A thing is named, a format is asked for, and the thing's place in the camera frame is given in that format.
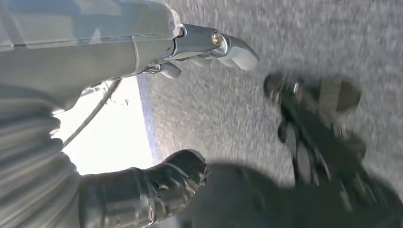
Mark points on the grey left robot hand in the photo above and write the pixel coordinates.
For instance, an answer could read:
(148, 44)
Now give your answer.
(78, 47)

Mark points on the black robot leg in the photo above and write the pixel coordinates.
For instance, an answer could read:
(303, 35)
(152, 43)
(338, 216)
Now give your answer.
(314, 141)

